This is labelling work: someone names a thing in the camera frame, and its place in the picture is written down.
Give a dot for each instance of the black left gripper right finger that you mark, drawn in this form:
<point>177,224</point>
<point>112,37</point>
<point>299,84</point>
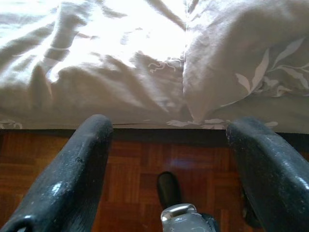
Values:
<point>272,181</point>

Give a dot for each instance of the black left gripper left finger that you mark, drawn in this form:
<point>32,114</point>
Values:
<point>60,188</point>

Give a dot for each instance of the large grey floral pillow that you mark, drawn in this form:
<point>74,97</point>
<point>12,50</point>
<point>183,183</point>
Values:
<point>241,48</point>

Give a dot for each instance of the silver left robot leg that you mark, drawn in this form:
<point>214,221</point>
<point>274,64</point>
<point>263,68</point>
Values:
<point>178,217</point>

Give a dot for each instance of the bed with grey floral sheet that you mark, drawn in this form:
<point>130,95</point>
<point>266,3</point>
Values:
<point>96,84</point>

